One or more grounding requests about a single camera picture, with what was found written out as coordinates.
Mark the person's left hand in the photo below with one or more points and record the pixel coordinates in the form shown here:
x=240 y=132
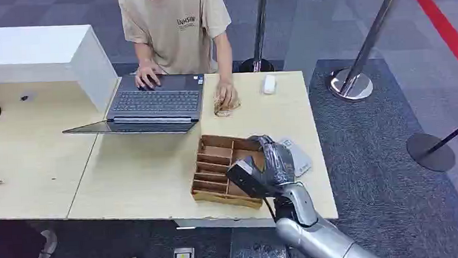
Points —
x=226 y=93

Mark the chrome stanchion with black base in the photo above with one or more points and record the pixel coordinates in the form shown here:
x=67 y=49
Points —
x=260 y=28

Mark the person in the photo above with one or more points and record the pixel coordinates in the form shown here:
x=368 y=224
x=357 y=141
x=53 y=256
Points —
x=177 y=40
x=7 y=245

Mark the person's hand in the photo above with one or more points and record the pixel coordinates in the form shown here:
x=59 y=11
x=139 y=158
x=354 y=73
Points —
x=147 y=75
x=226 y=93

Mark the pale grey flat card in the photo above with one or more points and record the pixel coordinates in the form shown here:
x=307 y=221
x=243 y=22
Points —
x=302 y=160

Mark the red barrier belt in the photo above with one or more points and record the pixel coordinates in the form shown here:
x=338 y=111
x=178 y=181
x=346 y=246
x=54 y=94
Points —
x=443 y=27

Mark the small white box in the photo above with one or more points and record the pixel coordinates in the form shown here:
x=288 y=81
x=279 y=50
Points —
x=269 y=84

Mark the person's right hand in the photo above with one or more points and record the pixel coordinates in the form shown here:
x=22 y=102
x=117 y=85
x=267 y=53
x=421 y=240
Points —
x=147 y=75

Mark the small black object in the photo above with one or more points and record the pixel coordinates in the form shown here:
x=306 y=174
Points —
x=24 y=98

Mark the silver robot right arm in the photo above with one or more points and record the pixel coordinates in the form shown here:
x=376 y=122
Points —
x=317 y=237

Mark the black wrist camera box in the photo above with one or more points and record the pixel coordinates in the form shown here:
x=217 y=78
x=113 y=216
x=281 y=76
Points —
x=247 y=178

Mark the white desk riser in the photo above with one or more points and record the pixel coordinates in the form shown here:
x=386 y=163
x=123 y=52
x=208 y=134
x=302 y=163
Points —
x=33 y=52

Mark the wooden compartment box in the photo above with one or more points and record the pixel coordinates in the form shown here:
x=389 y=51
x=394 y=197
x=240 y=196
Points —
x=215 y=172

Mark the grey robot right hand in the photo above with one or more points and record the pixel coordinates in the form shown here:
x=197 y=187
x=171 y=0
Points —
x=277 y=161

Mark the dark grey laptop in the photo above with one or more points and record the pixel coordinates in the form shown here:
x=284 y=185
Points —
x=157 y=102

